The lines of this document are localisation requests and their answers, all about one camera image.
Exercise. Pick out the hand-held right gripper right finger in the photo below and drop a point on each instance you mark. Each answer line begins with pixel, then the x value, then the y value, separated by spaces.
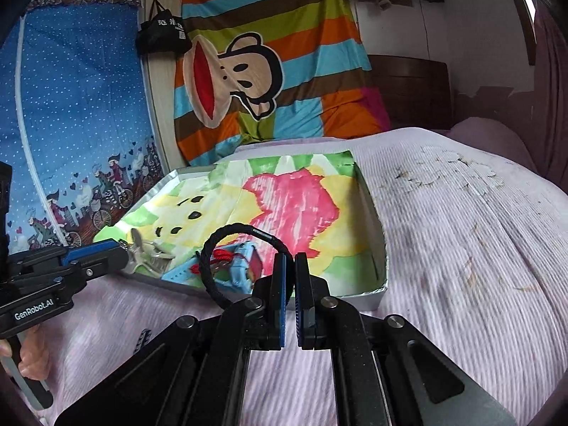
pixel 304 310

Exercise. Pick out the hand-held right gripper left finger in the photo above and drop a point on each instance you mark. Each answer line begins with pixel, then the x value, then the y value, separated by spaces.
pixel 279 301

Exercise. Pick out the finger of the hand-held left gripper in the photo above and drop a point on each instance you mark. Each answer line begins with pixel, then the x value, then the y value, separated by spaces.
pixel 106 262
pixel 93 248

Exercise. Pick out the metal bangles with yellow bead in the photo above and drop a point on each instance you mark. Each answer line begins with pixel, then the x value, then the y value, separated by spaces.
pixel 148 257

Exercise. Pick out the light blue wrist watch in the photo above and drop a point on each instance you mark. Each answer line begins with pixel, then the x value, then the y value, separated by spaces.
pixel 177 274

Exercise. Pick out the grey cardboard box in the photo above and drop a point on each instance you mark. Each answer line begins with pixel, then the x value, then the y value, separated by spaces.
pixel 370 230

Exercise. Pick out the person's left hand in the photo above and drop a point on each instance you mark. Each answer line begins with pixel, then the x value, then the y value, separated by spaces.
pixel 35 355

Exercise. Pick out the dark rhinestone hair clip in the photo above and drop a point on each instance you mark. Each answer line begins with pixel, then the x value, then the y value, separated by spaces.
pixel 143 341

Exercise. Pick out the colourful painted paper lining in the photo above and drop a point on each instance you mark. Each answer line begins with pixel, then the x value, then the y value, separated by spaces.
pixel 288 204

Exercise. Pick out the blue dotted fabric wardrobe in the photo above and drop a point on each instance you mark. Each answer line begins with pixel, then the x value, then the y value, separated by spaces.
pixel 80 97

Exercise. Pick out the black tote bag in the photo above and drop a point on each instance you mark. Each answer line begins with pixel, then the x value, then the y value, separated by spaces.
pixel 162 35

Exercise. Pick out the dark wooden headboard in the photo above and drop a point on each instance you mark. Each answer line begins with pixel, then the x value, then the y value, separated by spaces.
pixel 408 93

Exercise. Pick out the pink pillow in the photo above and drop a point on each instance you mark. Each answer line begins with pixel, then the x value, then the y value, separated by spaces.
pixel 488 137

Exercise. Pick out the striped monkey print blanket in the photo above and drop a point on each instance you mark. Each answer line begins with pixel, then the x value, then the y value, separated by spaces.
pixel 301 17

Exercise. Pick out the pink curtain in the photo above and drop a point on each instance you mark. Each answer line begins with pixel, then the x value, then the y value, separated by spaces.
pixel 552 97

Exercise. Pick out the window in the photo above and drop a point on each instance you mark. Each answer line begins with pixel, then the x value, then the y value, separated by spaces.
pixel 523 9

